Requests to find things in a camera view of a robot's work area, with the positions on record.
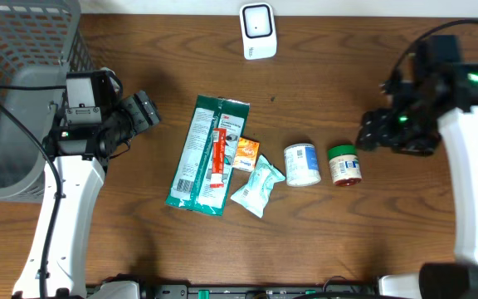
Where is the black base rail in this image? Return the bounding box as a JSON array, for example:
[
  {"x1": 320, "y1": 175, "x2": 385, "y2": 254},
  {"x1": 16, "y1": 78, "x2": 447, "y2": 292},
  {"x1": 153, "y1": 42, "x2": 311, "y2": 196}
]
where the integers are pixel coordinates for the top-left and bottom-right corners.
[{"x1": 85, "y1": 283, "x2": 379, "y2": 299}]

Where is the red sachet packet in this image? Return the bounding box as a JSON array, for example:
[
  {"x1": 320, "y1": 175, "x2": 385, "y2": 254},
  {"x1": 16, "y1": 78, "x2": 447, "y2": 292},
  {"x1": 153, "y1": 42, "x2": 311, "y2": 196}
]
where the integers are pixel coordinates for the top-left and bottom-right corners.
[{"x1": 210, "y1": 128, "x2": 226, "y2": 189}]

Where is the green white pouch packet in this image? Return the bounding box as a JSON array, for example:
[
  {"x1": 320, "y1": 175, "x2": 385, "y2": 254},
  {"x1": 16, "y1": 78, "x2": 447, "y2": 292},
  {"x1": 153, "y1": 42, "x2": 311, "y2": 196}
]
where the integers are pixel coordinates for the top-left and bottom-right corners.
[{"x1": 165, "y1": 95, "x2": 250, "y2": 216}]

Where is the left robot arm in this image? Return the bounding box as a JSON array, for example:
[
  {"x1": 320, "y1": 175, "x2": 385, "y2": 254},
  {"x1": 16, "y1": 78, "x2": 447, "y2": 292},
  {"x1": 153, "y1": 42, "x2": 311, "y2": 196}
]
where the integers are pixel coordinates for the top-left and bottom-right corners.
[{"x1": 12, "y1": 91, "x2": 160, "y2": 298}]

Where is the white barcode scanner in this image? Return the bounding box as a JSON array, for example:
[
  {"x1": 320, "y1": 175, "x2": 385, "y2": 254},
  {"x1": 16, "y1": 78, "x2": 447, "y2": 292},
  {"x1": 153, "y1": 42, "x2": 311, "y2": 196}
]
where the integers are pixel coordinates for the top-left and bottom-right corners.
[{"x1": 239, "y1": 2, "x2": 277, "y2": 61}]

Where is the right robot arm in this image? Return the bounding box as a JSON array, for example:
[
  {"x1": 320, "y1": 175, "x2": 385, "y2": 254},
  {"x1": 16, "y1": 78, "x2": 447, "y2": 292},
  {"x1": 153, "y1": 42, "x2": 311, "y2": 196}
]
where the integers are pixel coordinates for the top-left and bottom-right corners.
[{"x1": 356, "y1": 62, "x2": 478, "y2": 298}]

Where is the white blue label container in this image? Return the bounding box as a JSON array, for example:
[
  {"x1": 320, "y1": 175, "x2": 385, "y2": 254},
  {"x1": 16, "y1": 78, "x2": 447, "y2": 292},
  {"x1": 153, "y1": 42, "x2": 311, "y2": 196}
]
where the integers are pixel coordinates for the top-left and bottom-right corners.
[{"x1": 284, "y1": 143, "x2": 321, "y2": 187}]

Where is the green lid glass jar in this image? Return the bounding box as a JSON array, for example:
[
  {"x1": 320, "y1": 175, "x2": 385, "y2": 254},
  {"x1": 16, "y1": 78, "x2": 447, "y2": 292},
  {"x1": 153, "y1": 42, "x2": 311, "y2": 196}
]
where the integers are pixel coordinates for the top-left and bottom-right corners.
[{"x1": 327, "y1": 145, "x2": 363, "y2": 187}]

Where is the mint green wipes pack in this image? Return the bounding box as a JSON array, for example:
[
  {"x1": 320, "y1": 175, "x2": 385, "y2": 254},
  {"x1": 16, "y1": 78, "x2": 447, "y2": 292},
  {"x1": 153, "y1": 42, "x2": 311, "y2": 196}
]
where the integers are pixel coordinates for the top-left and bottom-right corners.
[{"x1": 231, "y1": 155, "x2": 285, "y2": 218}]

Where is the grey plastic mesh basket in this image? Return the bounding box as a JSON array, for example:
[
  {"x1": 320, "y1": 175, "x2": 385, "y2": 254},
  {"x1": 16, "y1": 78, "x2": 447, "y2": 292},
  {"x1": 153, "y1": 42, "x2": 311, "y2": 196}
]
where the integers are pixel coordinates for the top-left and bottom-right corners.
[{"x1": 0, "y1": 0, "x2": 95, "y2": 203}]

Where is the orange snack box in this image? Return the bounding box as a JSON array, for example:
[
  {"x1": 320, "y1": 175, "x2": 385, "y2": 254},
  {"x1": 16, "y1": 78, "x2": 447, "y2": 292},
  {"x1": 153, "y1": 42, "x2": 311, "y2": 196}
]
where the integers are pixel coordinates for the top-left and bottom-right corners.
[{"x1": 232, "y1": 137, "x2": 260, "y2": 172}]

